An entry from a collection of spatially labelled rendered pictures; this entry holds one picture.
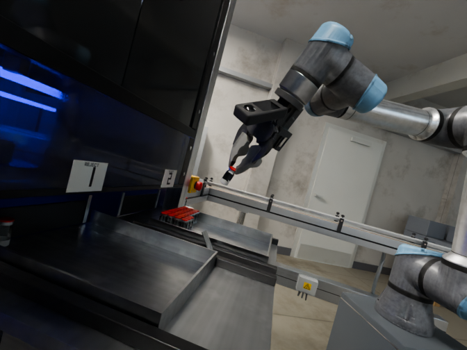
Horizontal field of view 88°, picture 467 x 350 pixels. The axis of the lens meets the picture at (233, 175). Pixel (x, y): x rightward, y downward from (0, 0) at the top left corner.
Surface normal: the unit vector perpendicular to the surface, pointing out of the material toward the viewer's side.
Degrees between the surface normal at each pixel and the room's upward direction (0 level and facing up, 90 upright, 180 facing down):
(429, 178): 90
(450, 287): 94
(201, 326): 0
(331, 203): 90
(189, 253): 90
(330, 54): 109
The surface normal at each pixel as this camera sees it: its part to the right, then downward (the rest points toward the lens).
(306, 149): 0.19, 0.07
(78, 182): 0.95, 0.26
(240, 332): 0.25, -0.97
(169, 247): -0.20, -0.03
